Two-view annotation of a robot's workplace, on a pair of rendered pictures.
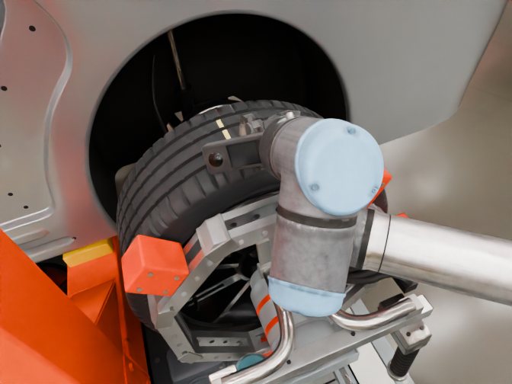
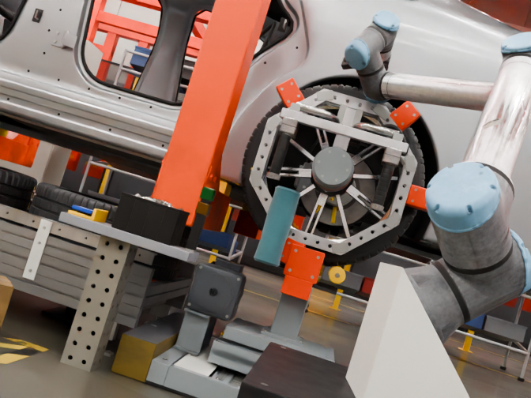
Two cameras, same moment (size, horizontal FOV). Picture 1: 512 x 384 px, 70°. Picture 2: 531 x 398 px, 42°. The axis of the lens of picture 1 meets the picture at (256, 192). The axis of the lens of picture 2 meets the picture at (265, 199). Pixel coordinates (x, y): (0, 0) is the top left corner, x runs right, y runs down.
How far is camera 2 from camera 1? 2.26 m
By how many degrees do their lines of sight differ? 52
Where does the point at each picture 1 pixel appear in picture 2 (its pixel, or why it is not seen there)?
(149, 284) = (287, 90)
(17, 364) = (234, 61)
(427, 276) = (403, 81)
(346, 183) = (385, 19)
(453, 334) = not seen: outside the picture
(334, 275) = (369, 40)
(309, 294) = (359, 40)
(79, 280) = not seen: hidden behind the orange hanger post
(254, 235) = (342, 98)
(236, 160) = not seen: hidden behind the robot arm
